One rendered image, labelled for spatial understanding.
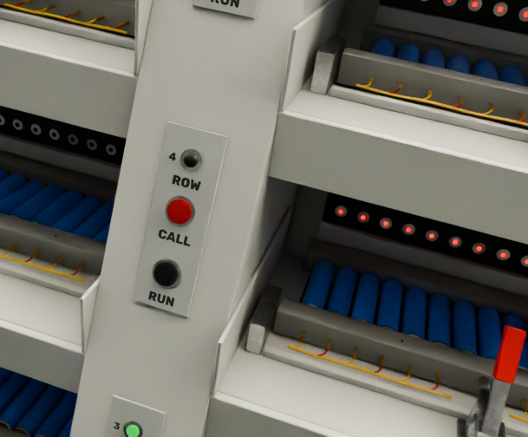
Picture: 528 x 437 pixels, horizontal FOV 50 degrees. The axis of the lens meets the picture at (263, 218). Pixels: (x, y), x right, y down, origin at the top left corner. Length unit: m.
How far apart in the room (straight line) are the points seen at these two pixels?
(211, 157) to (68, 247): 0.17
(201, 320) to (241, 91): 0.15
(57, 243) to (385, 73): 0.29
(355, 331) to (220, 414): 0.12
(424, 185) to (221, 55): 0.15
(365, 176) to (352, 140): 0.03
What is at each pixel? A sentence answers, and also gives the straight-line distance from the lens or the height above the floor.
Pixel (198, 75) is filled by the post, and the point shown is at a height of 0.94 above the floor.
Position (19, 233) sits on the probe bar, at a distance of 0.51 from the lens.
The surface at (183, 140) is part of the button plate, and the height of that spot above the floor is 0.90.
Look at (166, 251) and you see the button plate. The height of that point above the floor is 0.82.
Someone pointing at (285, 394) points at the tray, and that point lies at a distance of 0.41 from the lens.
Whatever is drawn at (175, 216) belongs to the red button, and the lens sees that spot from 0.37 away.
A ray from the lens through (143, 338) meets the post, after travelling 0.40.
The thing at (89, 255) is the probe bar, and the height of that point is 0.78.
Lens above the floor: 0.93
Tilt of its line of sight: 11 degrees down
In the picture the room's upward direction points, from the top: 14 degrees clockwise
